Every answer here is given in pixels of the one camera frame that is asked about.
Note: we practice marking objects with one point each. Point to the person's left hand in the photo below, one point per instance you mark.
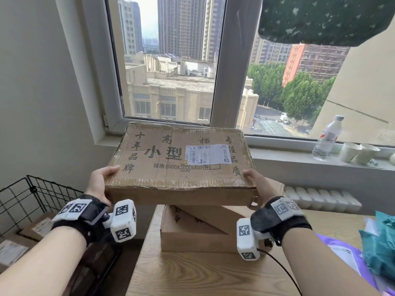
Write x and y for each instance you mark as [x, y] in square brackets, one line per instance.
[98, 184]

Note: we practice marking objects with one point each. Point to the person's right forearm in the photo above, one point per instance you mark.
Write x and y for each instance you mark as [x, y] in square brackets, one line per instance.
[324, 268]

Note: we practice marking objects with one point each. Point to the small white vase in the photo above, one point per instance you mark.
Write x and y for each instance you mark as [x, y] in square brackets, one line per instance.
[392, 158]

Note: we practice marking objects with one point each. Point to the person's left forearm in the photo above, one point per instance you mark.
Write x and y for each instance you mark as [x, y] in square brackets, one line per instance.
[40, 265]

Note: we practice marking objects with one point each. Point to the white radiator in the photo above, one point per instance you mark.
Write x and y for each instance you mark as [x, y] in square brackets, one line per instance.
[321, 200]

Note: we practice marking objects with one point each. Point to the large taped box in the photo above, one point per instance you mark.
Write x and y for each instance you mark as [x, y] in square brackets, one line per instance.
[160, 178]

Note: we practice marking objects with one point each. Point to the white wrist camera with markers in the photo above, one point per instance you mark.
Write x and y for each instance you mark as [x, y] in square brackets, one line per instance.
[247, 240]
[123, 221]

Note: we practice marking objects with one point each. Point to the cardboard box black print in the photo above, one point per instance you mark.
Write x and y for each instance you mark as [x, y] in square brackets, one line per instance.
[216, 217]

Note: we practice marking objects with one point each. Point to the clear plastic bottle red label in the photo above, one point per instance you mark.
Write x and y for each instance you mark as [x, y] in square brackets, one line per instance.
[327, 141]

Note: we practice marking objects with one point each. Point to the green dotted cloth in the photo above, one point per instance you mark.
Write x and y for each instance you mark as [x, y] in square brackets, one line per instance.
[324, 21]

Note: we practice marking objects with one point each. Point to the cardboard box red-marked label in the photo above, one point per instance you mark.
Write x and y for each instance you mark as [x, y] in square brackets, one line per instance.
[185, 243]

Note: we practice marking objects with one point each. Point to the person's right hand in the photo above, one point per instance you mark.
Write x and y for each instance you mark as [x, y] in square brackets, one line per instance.
[265, 189]

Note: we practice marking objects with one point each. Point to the beige window cover sheet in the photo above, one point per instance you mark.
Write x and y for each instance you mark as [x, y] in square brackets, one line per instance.
[364, 89]

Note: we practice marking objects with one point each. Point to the purple mailer with label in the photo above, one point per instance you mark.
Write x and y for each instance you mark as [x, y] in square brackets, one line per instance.
[327, 240]

